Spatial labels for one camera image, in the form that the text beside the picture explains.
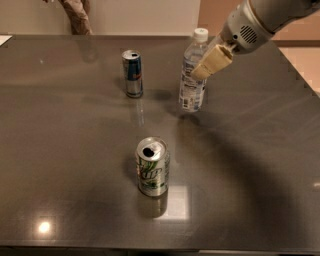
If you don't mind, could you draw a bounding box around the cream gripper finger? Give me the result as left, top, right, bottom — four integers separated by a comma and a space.
191, 45, 233, 80

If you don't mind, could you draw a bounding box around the clear plastic water bottle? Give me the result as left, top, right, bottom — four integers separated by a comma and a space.
178, 27, 210, 113

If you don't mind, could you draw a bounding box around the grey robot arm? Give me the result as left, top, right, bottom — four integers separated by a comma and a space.
191, 0, 320, 80

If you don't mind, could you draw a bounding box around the blue silver redbull can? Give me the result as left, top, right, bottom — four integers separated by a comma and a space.
122, 50, 143, 98

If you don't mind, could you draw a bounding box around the green white soda can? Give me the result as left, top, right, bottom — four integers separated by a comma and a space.
135, 137, 170, 197

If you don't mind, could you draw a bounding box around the brown trousered person leg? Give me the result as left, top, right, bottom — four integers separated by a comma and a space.
59, 0, 93, 35

